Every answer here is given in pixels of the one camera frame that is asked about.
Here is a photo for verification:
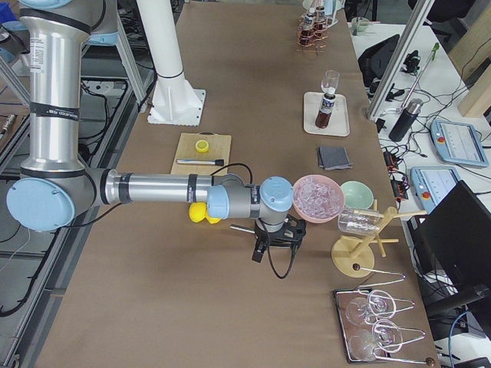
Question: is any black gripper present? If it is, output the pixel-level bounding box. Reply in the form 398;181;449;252
252;215;307;263

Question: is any tea bottle white cap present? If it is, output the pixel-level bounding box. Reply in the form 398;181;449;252
298;8;315;47
313;5;327;40
315;87;335;129

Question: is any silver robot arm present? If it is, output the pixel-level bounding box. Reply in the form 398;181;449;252
6;1;306;262

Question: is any steel ice scoop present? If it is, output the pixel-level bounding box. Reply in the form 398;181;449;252
229;224;255;234

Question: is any whole yellow lemon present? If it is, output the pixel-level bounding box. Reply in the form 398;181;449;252
188;202;207;223
206;215;221;224

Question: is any pink bowl of ice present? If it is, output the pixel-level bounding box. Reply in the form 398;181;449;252
293;175;344;224

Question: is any clear glass mug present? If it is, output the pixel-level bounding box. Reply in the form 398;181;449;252
338;208;383;235

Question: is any wooden cup tree stand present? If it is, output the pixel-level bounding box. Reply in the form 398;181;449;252
331;200;427;278

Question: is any green bowl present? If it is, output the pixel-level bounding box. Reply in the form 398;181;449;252
341;181;374;209

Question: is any bamboo cutting board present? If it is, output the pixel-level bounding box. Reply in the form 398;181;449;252
170;133;232;175

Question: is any grey folded cloth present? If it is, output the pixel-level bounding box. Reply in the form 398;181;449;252
317;146;352;170

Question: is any yellow lemon half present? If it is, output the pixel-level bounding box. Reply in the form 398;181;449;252
195;140;209;153

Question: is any metal glass hanger rack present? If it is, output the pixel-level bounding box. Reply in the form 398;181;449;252
333;263;436;367

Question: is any hanging wine glass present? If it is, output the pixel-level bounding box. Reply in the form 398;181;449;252
345;290;396;325
348;320;402;362

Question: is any cream rabbit tray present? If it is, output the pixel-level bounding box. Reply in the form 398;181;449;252
303;92;350;137

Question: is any clear wine glass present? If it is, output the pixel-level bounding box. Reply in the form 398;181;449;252
321;70;340;95

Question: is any blue teach pendant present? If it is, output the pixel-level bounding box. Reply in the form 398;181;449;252
410;166;461;213
430;120;489;168

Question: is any black monitor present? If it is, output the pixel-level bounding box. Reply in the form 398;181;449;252
416;180;490;297

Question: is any black thermos bottle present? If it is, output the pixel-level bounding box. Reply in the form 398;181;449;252
388;98;423;142

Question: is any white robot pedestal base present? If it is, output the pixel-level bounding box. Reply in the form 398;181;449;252
137;0;206;127

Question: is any copper wire bottle basket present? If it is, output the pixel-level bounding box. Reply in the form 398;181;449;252
296;1;334;54

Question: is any aluminium frame post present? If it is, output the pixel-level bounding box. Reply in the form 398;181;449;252
366;0;434;122

